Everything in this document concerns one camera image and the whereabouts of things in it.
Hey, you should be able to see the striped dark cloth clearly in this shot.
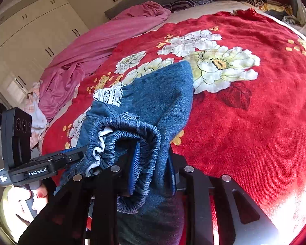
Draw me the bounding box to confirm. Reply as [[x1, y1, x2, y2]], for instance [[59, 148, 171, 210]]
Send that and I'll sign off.
[[163, 0, 215, 12]]

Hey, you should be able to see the cream wardrobe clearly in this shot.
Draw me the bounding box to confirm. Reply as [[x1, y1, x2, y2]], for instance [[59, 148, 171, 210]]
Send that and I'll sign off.
[[0, 0, 90, 133]]

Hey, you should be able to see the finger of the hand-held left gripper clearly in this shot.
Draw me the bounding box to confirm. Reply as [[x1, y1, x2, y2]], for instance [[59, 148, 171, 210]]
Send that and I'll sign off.
[[57, 147, 88, 170]]

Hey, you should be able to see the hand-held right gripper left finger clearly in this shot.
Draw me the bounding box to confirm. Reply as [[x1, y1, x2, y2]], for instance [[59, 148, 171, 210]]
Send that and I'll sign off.
[[18, 143, 141, 245]]

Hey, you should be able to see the pink cloth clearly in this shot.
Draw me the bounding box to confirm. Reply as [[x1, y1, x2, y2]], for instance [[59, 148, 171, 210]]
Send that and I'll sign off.
[[38, 1, 172, 123]]

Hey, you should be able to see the beige bed sheet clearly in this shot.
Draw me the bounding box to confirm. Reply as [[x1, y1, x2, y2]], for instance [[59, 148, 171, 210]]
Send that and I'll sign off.
[[166, 0, 245, 25]]

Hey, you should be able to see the red floral blanket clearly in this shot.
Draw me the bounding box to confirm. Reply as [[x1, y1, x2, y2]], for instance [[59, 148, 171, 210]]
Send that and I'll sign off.
[[39, 8, 306, 245]]

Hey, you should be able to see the blue denim skirt white lace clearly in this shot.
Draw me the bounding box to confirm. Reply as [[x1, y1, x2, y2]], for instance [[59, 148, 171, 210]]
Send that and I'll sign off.
[[55, 61, 194, 245]]

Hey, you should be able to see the pale patterned cloth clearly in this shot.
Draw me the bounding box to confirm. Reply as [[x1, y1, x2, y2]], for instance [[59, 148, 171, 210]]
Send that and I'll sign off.
[[28, 82, 50, 148]]

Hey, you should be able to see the person's left hand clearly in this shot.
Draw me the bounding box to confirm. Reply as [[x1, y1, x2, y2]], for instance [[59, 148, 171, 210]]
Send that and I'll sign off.
[[6, 184, 49, 222]]

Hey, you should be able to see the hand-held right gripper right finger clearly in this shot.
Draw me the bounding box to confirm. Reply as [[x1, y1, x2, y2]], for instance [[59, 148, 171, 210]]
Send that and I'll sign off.
[[168, 149, 281, 245]]

